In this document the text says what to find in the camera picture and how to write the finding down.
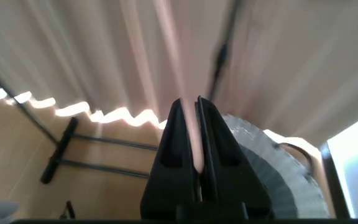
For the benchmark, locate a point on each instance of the white laundry basket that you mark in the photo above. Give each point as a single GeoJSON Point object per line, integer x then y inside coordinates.
{"type": "Point", "coordinates": [291, 174]}

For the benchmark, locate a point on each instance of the pink clothes hanger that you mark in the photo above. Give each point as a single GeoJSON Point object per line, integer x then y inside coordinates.
{"type": "Point", "coordinates": [179, 62]}

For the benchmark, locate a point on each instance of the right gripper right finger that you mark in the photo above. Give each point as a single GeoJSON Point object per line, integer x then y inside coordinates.
{"type": "Point", "coordinates": [238, 193]}

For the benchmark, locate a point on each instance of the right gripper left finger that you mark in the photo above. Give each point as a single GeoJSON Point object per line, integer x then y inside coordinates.
{"type": "Point", "coordinates": [166, 193]}

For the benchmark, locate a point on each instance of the black clothes rack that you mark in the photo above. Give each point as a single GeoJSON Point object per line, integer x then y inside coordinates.
{"type": "Point", "coordinates": [59, 149]}

